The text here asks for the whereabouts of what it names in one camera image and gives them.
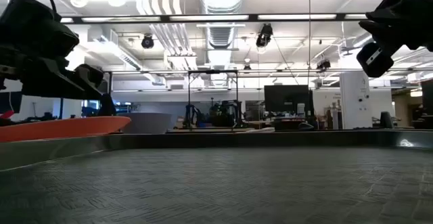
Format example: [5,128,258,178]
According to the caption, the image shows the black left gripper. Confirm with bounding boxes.
[0,0,103,100]

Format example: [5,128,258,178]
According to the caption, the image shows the pink plastic plate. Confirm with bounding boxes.
[0,115,132,143]

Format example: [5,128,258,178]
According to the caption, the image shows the black serving tray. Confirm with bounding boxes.
[0,129,433,224]

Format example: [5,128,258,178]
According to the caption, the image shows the white pillar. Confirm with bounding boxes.
[339,70,373,130]

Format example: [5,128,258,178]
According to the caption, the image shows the black office chair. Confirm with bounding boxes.
[379,111,394,129]

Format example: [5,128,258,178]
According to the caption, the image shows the black overhead light bar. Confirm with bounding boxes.
[60,13,369,24]

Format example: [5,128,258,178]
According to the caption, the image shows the black monitor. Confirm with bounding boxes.
[264,85,315,114]

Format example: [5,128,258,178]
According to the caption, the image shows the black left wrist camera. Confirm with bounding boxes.
[74,64,105,90]

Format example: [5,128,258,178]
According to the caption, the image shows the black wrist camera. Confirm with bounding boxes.
[356,42,395,79]
[74,64,105,90]

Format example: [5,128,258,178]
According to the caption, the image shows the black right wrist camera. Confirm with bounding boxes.
[356,42,395,79]

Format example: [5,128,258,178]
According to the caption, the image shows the black horizontal background rail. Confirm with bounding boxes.
[103,68,433,75]

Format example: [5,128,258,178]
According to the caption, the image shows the black round dome camera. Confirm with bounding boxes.
[141,33,156,50]

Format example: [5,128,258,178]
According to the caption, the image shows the thin black hanging cable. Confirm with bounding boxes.
[306,0,311,87]

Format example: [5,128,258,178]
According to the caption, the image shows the black background station frame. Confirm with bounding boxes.
[187,69,240,131]

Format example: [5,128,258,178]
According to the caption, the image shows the black overhead camera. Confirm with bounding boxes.
[255,23,274,48]

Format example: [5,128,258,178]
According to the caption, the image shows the silver ventilation duct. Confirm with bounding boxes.
[198,0,245,51]

